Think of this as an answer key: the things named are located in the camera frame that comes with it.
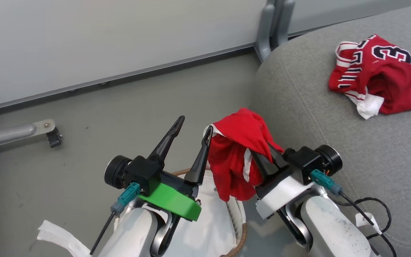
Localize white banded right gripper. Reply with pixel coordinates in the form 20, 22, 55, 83
250, 142, 315, 220

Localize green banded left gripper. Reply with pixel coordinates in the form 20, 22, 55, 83
139, 115, 214, 222

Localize plain red garment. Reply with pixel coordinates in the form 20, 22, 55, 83
207, 107, 285, 202

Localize red numbered basketball jersey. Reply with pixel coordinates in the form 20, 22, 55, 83
328, 34, 411, 120

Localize grey fabric sofa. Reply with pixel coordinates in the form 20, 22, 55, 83
250, 0, 411, 257

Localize wicker laundry basket white liner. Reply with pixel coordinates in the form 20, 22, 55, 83
148, 168, 248, 257

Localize white fabric strip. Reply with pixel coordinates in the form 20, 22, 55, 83
37, 220, 92, 257

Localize black cable teal connector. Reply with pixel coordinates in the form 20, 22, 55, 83
310, 169, 398, 257
89, 182, 141, 255

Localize grey floor rail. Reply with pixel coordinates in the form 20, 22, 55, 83
0, 42, 260, 114

